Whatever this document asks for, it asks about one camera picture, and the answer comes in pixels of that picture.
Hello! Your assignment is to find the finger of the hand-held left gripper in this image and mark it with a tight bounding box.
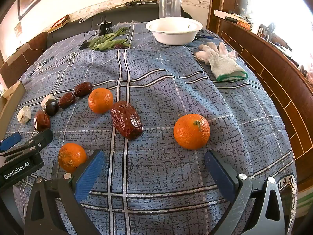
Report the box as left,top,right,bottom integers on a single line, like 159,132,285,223
10,129,54,157
0,131,22,152

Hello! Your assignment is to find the white work glove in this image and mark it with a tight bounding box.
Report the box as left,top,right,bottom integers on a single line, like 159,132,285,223
195,44,216,65

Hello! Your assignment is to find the white green bag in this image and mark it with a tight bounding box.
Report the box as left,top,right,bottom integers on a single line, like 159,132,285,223
295,186,313,218

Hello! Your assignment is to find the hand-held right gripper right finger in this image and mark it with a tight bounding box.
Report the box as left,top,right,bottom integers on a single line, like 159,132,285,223
204,150,286,235

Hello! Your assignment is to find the dark purple plum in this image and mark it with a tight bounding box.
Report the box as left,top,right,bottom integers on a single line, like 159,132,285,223
44,99,59,116

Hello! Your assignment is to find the large orange mandarin with stem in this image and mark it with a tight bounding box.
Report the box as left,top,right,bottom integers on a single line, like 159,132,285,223
173,114,211,150

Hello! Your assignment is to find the white glove with green cuff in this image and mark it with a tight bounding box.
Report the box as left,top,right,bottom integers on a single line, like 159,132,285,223
204,42,248,82

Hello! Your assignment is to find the wooden side cabinet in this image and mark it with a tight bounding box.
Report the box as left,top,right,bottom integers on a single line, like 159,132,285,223
207,0,313,191

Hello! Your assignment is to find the white flat box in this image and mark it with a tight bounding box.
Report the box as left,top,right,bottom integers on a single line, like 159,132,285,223
214,9,239,19

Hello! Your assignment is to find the clear plastic cup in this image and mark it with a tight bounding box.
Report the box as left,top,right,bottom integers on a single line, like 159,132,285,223
159,0,182,19

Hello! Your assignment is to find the small black clip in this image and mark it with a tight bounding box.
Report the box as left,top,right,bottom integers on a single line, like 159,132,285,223
79,32,90,50

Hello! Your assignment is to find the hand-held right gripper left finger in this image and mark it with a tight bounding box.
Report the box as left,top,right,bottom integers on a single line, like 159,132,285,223
24,149,107,235

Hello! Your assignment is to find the large wrinkled red date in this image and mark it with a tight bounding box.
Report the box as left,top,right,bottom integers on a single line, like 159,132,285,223
111,101,143,140

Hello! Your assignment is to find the brown armchair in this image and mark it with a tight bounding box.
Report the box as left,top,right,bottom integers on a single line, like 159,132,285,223
0,32,48,81

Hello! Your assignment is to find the white bowl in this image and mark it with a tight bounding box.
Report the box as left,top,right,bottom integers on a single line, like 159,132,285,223
145,18,204,46

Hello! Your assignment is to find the white porous chunk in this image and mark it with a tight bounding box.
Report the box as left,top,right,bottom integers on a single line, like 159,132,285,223
41,94,57,108
17,106,32,125

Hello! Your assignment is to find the black sofa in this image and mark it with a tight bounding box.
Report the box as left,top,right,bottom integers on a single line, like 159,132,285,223
46,4,193,52

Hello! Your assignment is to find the cardboard box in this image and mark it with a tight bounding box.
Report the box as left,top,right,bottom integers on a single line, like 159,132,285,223
0,81,26,128

